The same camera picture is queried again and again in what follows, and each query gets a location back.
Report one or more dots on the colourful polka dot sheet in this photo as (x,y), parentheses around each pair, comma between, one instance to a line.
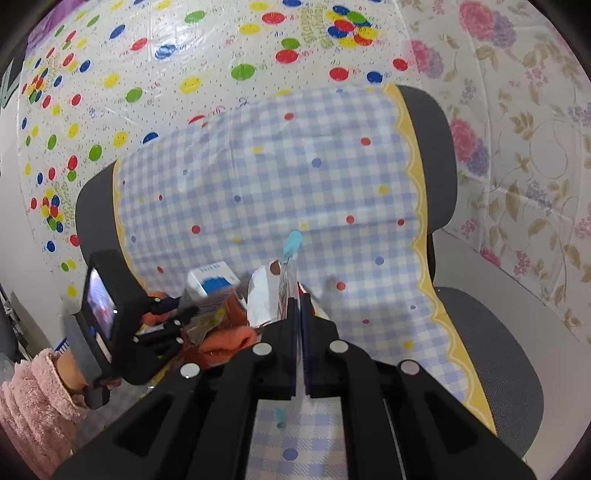
(184,55)

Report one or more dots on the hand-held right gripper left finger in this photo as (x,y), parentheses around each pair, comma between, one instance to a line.
(292,332)

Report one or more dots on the orange knitted cloth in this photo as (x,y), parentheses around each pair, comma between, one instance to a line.
(226,344)

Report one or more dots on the purple sheet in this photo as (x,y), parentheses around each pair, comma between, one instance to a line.
(44,21)

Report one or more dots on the person's left forearm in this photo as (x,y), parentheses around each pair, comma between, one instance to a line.
(32,415)

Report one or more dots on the blue toothbrush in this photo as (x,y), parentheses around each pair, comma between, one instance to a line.
(293,242)

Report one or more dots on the black office chair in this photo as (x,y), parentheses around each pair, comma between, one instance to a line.
(429,138)

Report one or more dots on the white cardboard box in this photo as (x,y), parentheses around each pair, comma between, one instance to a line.
(207,277)

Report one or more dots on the blue checked dotted cloth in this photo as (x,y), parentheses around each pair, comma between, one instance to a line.
(277,184)

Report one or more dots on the clear plastic bag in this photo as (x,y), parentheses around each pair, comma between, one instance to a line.
(207,321)

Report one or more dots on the floral plastic sheet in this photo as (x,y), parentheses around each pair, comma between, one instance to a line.
(531,138)

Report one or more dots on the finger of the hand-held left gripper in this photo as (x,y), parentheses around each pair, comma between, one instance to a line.
(161,339)
(168,307)

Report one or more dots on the blue plastic basket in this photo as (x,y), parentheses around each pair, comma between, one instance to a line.
(62,346)

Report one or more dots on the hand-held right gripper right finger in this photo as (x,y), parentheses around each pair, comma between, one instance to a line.
(305,350)

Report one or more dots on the white paper wrapper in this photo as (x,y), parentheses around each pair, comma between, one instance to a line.
(261,300)

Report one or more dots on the red white wrapper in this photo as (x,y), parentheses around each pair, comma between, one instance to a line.
(307,295)

